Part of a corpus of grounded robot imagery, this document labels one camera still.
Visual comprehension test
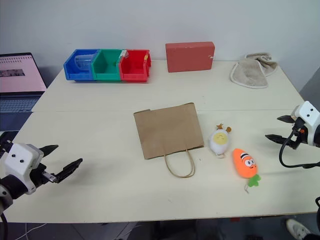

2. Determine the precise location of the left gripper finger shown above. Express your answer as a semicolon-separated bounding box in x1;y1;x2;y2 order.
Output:
38;144;60;158
54;157;84;185

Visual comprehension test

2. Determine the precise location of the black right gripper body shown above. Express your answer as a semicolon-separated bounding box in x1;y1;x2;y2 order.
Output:
289;115;309;151

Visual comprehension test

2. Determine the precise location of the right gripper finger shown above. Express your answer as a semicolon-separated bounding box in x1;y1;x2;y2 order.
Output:
276;114;297;124
264;133;292;146

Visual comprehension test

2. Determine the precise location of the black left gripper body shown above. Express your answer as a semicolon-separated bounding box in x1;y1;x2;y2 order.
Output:
29;161;58;189

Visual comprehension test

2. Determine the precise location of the orange carrot plush toy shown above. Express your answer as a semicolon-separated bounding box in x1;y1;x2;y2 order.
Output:
232;147;262;194

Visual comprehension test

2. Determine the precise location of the white egg plush toy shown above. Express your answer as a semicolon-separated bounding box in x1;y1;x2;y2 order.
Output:
208;122;233;159

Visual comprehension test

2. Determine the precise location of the beige folded towel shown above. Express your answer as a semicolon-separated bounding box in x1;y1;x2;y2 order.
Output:
229;52;279;89

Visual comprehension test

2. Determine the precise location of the blue plastic storage bin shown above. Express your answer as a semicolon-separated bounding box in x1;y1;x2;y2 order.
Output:
63;48;101;82

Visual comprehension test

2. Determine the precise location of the open laptop computer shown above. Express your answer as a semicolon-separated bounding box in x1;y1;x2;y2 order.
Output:
0;52;49;114

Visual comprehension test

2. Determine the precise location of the white shoe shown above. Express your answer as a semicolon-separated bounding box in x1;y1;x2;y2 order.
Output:
285;218;312;240

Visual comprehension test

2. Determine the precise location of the clear plastic cup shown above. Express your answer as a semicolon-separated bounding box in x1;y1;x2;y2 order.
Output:
74;51;98;74

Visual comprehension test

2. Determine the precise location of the green plastic storage bin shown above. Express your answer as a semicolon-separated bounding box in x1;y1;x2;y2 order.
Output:
90;48;126;82

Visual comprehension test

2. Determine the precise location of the red rectangular box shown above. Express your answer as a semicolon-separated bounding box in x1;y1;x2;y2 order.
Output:
165;41;216;74

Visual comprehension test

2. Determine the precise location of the red plastic storage bin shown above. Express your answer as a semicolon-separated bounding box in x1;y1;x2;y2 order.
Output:
119;48;152;84

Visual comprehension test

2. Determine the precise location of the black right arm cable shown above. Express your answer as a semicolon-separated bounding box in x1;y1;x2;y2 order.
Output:
278;126;320;170

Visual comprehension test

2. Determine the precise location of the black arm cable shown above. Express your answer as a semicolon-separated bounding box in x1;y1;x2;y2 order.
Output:
0;211;9;240
278;126;320;170

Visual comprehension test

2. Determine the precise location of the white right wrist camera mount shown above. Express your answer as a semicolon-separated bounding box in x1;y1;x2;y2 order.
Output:
292;100;320;147

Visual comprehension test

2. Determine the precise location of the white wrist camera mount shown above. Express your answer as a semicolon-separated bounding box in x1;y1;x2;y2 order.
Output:
292;100;320;147
0;142;45;196

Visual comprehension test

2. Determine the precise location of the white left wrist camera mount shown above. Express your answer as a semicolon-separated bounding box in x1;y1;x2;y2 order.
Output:
0;142;45;196

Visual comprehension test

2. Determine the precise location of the white floor cable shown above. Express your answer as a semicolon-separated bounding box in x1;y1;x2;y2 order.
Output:
13;221;49;240

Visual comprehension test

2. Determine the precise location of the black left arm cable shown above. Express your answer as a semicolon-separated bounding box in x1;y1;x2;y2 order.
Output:
0;211;9;240

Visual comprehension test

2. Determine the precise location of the brown paper bag with handles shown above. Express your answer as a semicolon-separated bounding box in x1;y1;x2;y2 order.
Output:
133;101;205;179

